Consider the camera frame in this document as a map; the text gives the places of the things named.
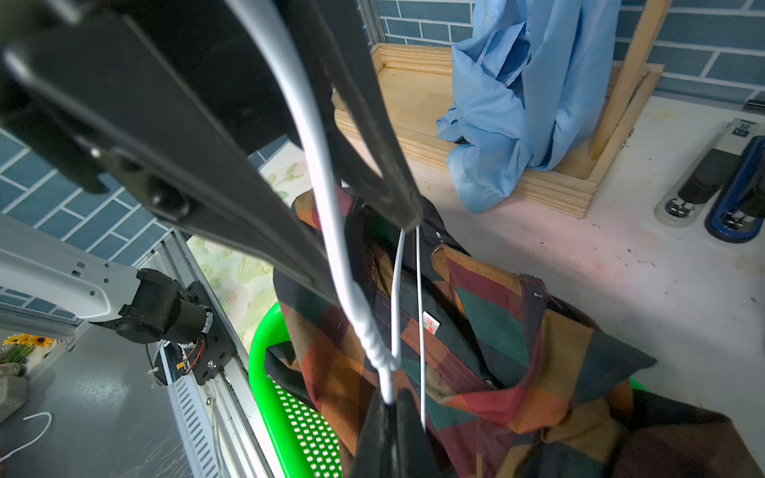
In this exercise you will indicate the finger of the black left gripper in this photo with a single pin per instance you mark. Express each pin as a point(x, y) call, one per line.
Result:
point(101, 97)

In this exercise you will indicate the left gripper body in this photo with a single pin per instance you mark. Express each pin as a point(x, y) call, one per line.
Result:
point(206, 45)

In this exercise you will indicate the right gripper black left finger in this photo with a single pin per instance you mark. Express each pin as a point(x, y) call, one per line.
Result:
point(375, 448)

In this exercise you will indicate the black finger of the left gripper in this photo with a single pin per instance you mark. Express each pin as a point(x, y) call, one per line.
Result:
point(331, 43)

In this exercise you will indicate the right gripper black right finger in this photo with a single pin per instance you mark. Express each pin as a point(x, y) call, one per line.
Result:
point(413, 455)

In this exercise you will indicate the white wire hanger plaid shirt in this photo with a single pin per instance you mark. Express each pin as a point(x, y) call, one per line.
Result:
point(265, 26)

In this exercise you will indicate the plaid long-sleeve shirt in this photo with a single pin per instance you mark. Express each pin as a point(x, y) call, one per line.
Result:
point(510, 381)

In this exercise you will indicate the light blue long-sleeve shirt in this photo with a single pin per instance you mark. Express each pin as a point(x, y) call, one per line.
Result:
point(529, 85)

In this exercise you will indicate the green plastic basket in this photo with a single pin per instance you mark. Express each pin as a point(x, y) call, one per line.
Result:
point(304, 443)

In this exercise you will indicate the wooden clothes rack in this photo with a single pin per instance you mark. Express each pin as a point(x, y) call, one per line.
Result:
point(418, 90)

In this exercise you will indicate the white black stapler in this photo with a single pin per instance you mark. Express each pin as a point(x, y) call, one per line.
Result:
point(705, 173)

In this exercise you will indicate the blue black stapler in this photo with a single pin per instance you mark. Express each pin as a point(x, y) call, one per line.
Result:
point(737, 215)

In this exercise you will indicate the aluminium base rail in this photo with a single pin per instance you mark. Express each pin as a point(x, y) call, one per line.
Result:
point(220, 424)

